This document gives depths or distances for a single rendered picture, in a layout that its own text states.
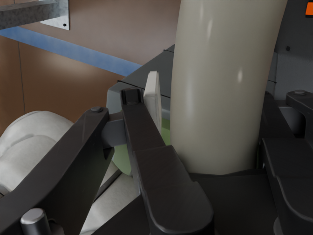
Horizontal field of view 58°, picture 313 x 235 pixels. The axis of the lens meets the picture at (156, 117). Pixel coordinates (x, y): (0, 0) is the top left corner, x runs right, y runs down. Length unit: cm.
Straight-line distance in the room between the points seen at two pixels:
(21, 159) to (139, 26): 112
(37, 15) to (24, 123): 111
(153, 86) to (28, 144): 40
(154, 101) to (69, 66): 169
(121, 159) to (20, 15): 102
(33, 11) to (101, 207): 124
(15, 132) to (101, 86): 121
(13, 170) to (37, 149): 5
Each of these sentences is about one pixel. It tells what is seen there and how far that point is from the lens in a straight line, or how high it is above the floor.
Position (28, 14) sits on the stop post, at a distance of 160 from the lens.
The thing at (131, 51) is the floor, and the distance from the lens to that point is 157.
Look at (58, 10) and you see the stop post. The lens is 176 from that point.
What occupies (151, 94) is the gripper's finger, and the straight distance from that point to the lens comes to 15.
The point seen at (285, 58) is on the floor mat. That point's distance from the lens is 138.
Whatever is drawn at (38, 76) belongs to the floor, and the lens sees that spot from 204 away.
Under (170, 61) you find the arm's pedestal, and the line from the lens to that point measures 94.
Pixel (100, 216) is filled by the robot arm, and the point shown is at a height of 106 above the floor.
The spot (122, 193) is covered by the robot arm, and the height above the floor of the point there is 100.
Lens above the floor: 135
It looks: 55 degrees down
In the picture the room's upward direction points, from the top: 139 degrees counter-clockwise
